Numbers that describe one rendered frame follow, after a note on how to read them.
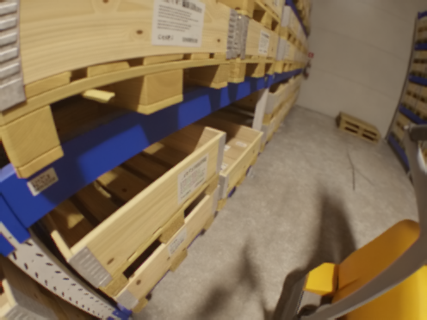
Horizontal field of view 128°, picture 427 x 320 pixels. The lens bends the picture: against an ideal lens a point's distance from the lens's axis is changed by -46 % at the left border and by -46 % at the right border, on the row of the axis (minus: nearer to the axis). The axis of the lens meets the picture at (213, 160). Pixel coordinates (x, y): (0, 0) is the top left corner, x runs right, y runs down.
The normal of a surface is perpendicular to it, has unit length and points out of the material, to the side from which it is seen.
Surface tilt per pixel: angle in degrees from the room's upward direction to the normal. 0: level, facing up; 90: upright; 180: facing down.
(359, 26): 90
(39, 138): 90
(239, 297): 0
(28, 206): 90
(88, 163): 90
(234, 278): 0
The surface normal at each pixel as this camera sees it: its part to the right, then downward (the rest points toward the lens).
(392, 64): -0.50, 0.45
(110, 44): 0.87, 0.33
